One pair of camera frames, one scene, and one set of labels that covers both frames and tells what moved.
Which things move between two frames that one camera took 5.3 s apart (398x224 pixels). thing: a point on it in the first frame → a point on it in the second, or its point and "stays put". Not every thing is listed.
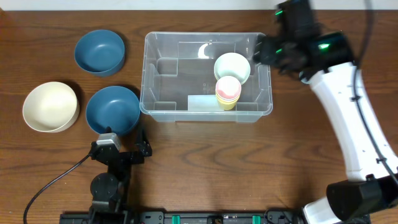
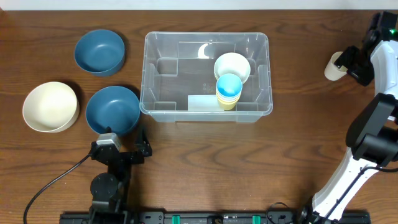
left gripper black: [125, 156] stays put
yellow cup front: [227, 104] stays put
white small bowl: [232, 64] stays put
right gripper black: [268, 52] → [351, 63]
